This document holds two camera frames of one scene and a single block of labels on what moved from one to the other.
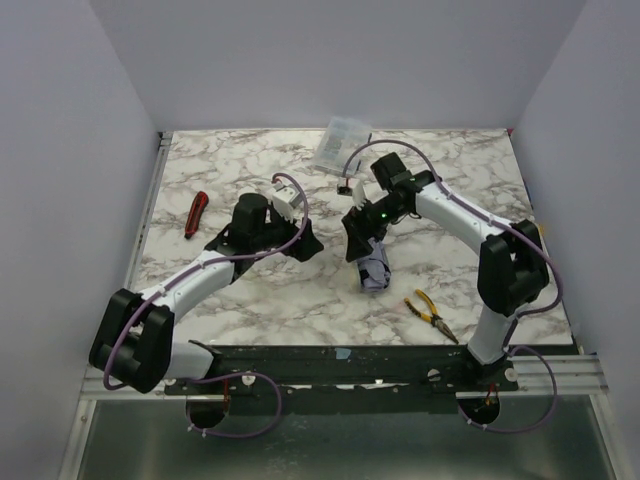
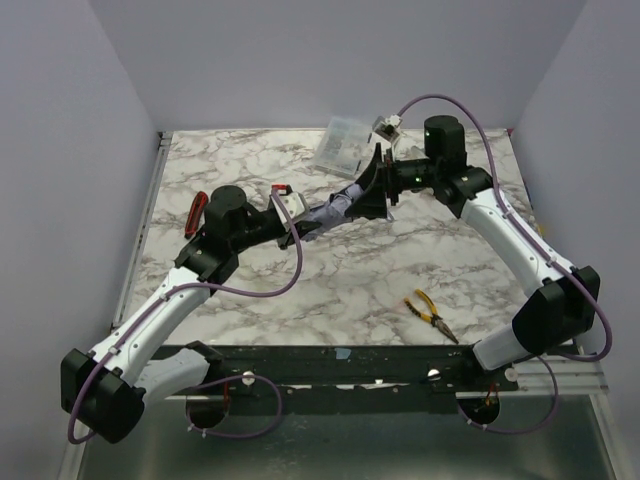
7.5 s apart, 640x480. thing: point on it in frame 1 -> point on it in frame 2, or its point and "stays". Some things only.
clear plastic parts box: x=341 y=139 stays
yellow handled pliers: x=435 y=318 stays
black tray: x=330 y=379 stays
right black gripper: x=358 y=223 -> x=391 y=176
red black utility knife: x=195 y=214 stays
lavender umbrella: x=374 y=271 -> x=332 y=213
